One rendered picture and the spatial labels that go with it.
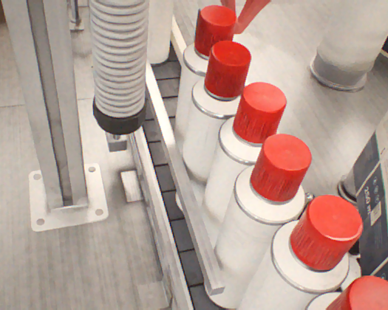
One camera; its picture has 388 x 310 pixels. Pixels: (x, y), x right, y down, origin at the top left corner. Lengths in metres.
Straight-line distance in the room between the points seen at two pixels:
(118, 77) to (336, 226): 0.15
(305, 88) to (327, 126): 0.08
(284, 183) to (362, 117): 0.40
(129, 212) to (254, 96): 0.28
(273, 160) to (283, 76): 0.42
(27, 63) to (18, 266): 0.23
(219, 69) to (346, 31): 0.33
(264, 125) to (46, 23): 0.19
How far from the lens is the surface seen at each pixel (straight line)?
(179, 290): 0.45
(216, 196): 0.38
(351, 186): 0.54
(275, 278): 0.30
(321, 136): 0.61
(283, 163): 0.28
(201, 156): 0.40
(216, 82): 0.35
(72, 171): 0.49
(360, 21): 0.64
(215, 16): 0.39
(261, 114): 0.31
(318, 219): 0.26
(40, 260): 0.52
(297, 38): 0.78
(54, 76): 0.39
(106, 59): 0.25
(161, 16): 0.61
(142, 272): 0.51
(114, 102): 0.27
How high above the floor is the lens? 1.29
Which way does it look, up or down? 49 degrees down
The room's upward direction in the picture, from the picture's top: 11 degrees clockwise
